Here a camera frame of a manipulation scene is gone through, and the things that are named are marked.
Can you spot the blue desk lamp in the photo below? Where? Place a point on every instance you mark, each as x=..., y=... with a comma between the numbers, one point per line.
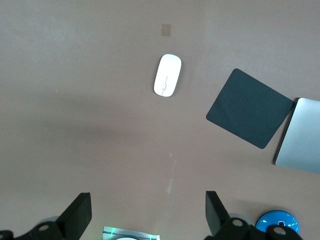
x=265, y=221

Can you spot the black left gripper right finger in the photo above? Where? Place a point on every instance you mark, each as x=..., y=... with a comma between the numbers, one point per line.
x=215, y=215

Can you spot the white computer mouse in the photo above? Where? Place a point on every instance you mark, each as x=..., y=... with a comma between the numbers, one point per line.
x=167, y=75

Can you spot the silver closed laptop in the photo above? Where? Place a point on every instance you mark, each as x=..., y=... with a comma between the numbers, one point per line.
x=300, y=135

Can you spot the black mouse pad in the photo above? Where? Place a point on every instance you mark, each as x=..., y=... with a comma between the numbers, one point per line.
x=250, y=107

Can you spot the brown tape patch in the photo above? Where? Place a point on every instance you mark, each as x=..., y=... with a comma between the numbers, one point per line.
x=166, y=30

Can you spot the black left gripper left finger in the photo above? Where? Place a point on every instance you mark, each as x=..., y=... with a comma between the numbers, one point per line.
x=77, y=215

